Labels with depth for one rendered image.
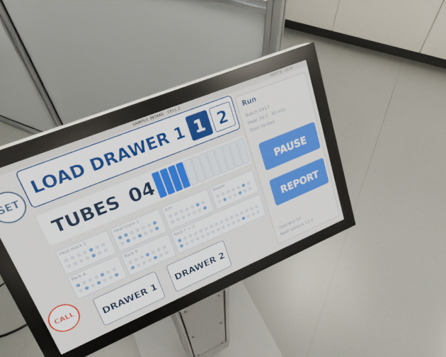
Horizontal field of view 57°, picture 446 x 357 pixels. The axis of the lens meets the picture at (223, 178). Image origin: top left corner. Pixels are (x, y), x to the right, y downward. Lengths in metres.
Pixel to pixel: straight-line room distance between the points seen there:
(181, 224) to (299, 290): 1.15
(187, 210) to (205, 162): 0.07
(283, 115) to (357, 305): 1.21
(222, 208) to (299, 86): 0.22
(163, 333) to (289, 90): 1.17
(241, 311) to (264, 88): 1.13
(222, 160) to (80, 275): 0.25
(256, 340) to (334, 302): 0.35
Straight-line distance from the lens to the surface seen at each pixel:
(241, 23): 1.12
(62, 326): 0.64
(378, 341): 1.71
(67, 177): 0.56
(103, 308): 0.63
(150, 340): 1.61
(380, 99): 2.41
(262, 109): 0.61
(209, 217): 0.61
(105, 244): 0.59
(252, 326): 1.60
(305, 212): 0.67
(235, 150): 0.60
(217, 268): 0.64
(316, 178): 0.67
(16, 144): 0.56
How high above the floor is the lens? 1.58
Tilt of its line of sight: 55 degrees down
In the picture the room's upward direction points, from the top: 1 degrees counter-clockwise
